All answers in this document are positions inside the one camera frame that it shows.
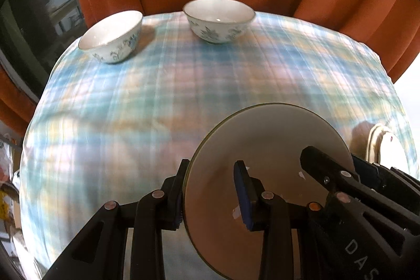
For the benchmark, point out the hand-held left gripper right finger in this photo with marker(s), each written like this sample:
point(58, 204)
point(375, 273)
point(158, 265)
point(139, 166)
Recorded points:
point(244, 198)

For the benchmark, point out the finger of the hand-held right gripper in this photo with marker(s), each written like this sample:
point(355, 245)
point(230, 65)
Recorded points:
point(377, 171)
point(323, 165)

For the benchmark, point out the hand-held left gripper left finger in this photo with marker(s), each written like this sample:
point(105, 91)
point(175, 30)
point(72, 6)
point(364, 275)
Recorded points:
point(170, 201)

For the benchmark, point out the small pink floral dish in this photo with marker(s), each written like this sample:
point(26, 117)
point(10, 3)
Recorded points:
point(395, 152)

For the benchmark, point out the white bowl with blue band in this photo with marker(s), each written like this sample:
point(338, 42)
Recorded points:
point(262, 175)

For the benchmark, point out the plaid tablecloth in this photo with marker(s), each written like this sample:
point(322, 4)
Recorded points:
point(131, 103)

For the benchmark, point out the white bowl with floral print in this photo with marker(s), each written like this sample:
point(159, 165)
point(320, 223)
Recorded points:
point(113, 37)
point(218, 19)

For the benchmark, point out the narrow orange curtain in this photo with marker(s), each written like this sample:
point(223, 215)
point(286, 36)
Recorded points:
point(14, 103)

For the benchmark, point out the glass sliding door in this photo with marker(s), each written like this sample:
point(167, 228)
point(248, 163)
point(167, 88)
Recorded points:
point(36, 4)

